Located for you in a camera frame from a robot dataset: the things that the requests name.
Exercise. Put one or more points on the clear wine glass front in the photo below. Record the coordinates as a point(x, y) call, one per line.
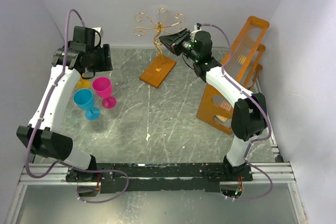
point(70, 120)

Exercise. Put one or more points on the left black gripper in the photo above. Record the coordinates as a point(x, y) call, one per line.
point(106, 64)

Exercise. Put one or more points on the pink plastic wine glass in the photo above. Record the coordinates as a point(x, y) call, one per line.
point(103, 88)

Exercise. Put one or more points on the blue plastic wine glass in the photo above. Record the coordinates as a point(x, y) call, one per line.
point(85, 100)

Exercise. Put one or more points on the clear wine glass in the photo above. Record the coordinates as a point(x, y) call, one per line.
point(70, 120)
point(161, 12)

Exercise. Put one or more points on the yellow plastic wine glass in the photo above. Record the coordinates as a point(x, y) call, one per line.
point(83, 84)

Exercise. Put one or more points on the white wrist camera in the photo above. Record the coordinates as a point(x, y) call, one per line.
point(98, 34)
point(197, 28)

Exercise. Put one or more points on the wooden rack base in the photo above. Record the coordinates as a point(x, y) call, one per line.
point(157, 71)

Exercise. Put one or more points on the clear wine glass back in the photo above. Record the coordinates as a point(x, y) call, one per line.
point(161, 12)

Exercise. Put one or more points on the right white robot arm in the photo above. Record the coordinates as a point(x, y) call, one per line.
point(249, 109)

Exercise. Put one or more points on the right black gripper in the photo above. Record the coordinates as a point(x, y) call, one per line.
point(169, 40)

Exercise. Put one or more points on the orange wooden shelf rack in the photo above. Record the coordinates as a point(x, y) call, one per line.
point(214, 109)

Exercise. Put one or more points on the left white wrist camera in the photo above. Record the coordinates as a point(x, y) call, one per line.
point(98, 34)

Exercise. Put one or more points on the yellow object on shelf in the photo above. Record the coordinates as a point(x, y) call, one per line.
point(241, 59)

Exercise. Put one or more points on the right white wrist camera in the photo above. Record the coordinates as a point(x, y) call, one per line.
point(197, 28)

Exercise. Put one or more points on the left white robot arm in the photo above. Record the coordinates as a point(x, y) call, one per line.
point(42, 136)

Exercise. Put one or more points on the gold wire glass rack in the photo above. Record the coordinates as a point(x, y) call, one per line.
point(159, 28)

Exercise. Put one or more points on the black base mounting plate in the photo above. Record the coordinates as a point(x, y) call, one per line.
point(157, 177)

